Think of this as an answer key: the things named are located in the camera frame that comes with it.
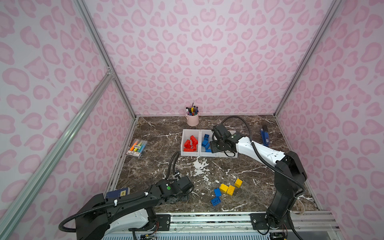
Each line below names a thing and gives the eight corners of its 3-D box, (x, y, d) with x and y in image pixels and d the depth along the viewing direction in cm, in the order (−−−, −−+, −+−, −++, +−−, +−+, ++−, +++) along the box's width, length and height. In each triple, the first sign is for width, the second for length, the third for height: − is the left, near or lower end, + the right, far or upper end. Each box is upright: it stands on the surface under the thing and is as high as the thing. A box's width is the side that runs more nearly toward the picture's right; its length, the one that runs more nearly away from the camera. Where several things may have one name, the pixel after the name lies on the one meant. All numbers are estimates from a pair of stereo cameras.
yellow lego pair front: (219, 189, 85) (219, 188, 83) (221, 183, 88) (221, 181, 86) (232, 196, 83) (233, 194, 81) (234, 188, 86) (235, 187, 84)
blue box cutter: (262, 145, 104) (265, 141, 100) (260, 128, 114) (262, 124, 110) (268, 146, 104) (270, 142, 100) (264, 129, 114) (267, 124, 110)
